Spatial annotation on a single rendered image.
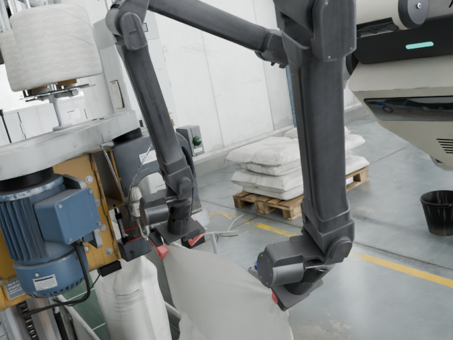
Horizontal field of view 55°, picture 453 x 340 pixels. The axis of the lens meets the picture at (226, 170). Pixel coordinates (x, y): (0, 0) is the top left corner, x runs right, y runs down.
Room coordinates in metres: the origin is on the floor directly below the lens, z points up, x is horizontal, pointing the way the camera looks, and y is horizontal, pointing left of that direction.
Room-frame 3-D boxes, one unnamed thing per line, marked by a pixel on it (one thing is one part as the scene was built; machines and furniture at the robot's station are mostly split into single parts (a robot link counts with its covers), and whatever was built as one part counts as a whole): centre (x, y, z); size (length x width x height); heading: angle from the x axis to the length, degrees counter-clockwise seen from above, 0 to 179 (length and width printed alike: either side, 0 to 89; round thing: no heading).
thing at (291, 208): (4.36, -0.74, 0.07); 1.20 x 0.82 x 0.14; 126
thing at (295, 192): (4.15, -0.46, 0.20); 0.66 x 0.44 x 0.12; 34
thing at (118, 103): (5.10, 1.07, 1.34); 0.24 x 0.04 x 0.32; 34
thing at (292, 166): (4.17, -0.46, 0.44); 0.66 x 0.42 x 0.14; 28
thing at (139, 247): (1.20, 0.31, 1.04); 0.08 x 0.06 x 0.05; 124
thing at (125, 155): (1.37, 0.28, 1.21); 0.30 x 0.25 x 0.30; 34
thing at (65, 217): (0.89, 0.34, 1.25); 0.10 x 0.08 x 0.12; 149
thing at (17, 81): (1.24, 0.46, 1.61); 0.15 x 0.14 x 0.17; 34
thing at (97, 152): (1.25, 0.38, 1.26); 0.22 x 0.05 x 0.16; 34
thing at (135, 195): (1.16, 0.26, 1.14); 0.05 x 0.04 x 0.16; 124
